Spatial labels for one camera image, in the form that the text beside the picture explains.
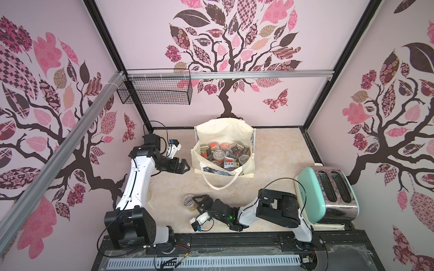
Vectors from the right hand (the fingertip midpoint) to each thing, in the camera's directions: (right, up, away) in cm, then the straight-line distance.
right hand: (196, 197), depth 82 cm
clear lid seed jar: (+11, +20, +9) cm, 25 cm away
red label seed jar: (+8, +25, +12) cm, 29 cm away
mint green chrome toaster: (+57, +4, -14) cm, 58 cm away
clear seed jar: (-3, -1, -3) cm, 4 cm away
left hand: (-7, +14, -4) cm, 16 cm away
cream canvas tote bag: (+14, +34, +7) cm, 38 cm away
